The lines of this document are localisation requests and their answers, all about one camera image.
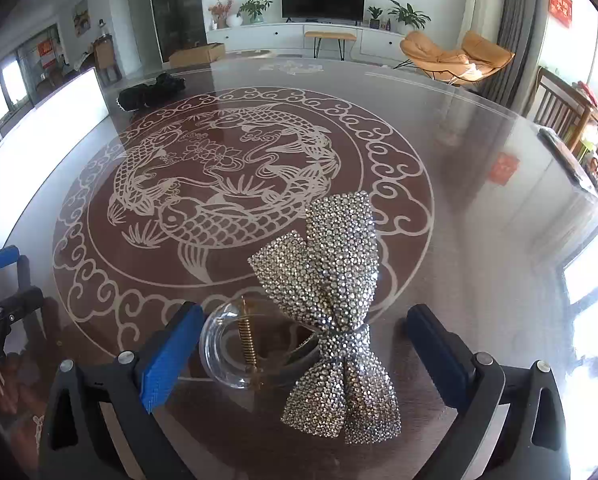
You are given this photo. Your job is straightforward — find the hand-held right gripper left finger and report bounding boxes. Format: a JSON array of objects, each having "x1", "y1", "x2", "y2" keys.
[{"x1": 38, "y1": 301, "x2": 206, "y2": 480}]

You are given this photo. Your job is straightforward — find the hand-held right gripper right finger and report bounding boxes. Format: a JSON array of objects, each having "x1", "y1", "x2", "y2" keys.
[{"x1": 405, "y1": 304, "x2": 572, "y2": 480}]

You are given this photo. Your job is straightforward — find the rhinestone bow hair clip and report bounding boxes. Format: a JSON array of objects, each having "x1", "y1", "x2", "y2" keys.
[{"x1": 199, "y1": 191, "x2": 402, "y2": 445}]

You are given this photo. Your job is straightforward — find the brown fish-patterned round desktop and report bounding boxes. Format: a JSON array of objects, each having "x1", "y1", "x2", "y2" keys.
[{"x1": 0, "y1": 55, "x2": 598, "y2": 480}]

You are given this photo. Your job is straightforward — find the white panel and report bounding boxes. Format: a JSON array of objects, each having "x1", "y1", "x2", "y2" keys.
[{"x1": 0, "y1": 67, "x2": 110, "y2": 188}]

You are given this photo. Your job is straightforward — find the black cloth with white trim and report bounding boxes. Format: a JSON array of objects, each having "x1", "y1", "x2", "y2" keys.
[{"x1": 118, "y1": 72, "x2": 186, "y2": 111}]

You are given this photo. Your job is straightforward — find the wooden sideboard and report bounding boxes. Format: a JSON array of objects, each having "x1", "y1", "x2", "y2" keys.
[{"x1": 93, "y1": 35, "x2": 116, "y2": 71}]

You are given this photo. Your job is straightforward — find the dark flat object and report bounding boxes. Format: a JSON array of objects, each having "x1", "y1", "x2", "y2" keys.
[{"x1": 539, "y1": 127, "x2": 587, "y2": 186}]

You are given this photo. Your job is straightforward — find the wooden dining chair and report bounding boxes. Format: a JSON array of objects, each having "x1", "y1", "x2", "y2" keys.
[{"x1": 522, "y1": 66, "x2": 592, "y2": 146}]

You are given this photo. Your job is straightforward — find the cardboard box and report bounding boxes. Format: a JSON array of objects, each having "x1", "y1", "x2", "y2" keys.
[{"x1": 169, "y1": 42, "x2": 226, "y2": 67}]

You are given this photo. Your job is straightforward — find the orange lounge chair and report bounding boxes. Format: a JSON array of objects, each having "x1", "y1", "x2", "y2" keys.
[
  {"x1": 400, "y1": 30, "x2": 472, "y2": 83},
  {"x1": 458, "y1": 30, "x2": 515, "y2": 83}
]

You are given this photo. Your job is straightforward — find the dark tall display cabinet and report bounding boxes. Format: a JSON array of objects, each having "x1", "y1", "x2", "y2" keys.
[{"x1": 147, "y1": 0, "x2": 207, "y2": 61}]

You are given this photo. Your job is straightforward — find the white television cabinet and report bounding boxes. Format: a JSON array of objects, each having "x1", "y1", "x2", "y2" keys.
[{"x1": 206, "y1": 22, "x2": 410, "y2": 58}]

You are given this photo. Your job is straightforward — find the red flowers in vase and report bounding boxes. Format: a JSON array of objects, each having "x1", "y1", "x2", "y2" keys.
[{"x1": 208, "y1": 0, "x2": 234, "y2": 30}]

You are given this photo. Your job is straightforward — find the orange bench with black legs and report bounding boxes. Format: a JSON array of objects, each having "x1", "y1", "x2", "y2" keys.
[{"x1": 304, "y1": 31, "x2": 356, "y2": 61}]

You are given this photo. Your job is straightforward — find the grey curtain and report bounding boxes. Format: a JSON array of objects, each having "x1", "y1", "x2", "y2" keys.
[{"x1": 479, "y1": 0, "x2": 550, "y2": 111}]

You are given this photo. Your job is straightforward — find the large leafy potted plant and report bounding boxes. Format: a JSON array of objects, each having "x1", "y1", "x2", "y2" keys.
[{"x1": 388, "y1": 0, "x2": 431, "y2": 35}]

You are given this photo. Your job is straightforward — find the green plant in glass vase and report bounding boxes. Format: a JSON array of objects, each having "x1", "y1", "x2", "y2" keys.
[{"x1": 238, "y1": 0, "x2": 273, "y2": 25}]

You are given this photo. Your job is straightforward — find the cream covered standing air conditioner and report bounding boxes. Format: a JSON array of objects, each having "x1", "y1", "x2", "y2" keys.
[{"x1": 466, "y1": 0, "x2": 507, "y2": 46}]

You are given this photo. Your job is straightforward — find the black flat television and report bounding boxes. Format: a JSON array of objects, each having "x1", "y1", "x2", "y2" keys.
[{"x1": 281, "y1": 0, "x2": 366, "y2": 22}]

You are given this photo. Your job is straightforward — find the framed wall painting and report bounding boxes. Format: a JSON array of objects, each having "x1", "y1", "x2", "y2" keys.
[{"x1": 73, "y1": 0, "x2": 90, "y2": 37}]

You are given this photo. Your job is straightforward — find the red wall hanging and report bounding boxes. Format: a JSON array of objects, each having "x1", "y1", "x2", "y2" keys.
[{"x1": 549, "y1": 0, "x2": 574, "y2": 29}]

